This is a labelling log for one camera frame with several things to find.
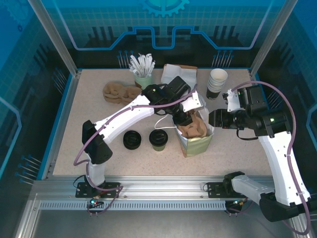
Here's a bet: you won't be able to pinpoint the brown cardboard cup carrier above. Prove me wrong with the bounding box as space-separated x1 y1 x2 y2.
177 116 208 138

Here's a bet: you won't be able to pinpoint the green paper gift bag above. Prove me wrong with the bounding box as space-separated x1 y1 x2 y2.
155 95 215 158

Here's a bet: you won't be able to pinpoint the black plastic cup lid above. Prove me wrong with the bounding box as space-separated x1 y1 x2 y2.
149 129 168 146

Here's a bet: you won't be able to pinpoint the white paper napkins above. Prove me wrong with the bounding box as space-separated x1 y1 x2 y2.
162 64 184 84

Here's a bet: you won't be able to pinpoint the brown cardboard napkin box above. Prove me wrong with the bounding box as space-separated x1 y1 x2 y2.
161 63 198 86

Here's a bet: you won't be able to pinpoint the green straw holder cup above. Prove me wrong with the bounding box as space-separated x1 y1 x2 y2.
134 74 153 90

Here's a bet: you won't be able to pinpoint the stack of paper cups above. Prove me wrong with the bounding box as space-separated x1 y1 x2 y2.
206 68 228 101

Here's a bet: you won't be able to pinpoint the stack of cardboard cup carriers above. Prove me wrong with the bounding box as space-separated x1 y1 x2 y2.
103 81 142 106

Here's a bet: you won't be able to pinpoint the stack of black lids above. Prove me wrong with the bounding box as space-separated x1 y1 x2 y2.
123 130 142 150

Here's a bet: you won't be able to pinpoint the small circuit board with LED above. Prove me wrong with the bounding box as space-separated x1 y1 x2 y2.
231 198 248 208
89 197 104 208

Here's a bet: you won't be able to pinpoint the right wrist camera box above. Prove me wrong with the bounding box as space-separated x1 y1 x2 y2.
222 89 240 113

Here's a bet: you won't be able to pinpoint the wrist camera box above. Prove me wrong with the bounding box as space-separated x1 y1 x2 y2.
222 89 240 113
182 90 207 113

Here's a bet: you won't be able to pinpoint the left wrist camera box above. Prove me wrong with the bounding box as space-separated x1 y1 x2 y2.
182 90 207 113

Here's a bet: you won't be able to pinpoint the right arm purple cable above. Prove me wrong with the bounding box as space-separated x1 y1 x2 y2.
226 81 312 236

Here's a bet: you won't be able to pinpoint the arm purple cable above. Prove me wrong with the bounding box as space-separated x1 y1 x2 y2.
73 84 199 215
226 81 312 236

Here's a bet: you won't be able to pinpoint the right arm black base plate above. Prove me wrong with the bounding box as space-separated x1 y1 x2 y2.
207 182 253 198

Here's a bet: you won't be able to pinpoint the aluminium frame post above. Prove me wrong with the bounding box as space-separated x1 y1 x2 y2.
249 0 299 78
27 0 82 78

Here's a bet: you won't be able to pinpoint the aluminium frame rail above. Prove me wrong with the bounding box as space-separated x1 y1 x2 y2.
32 175 298 199

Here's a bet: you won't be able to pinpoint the slotted metal cable tray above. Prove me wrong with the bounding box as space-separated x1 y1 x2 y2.
39 200 228 211

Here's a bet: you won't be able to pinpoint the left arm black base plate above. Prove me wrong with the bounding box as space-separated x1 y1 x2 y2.
75 182 121 198

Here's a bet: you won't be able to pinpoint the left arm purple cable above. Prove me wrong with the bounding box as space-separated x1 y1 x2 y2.
73 84 199 215

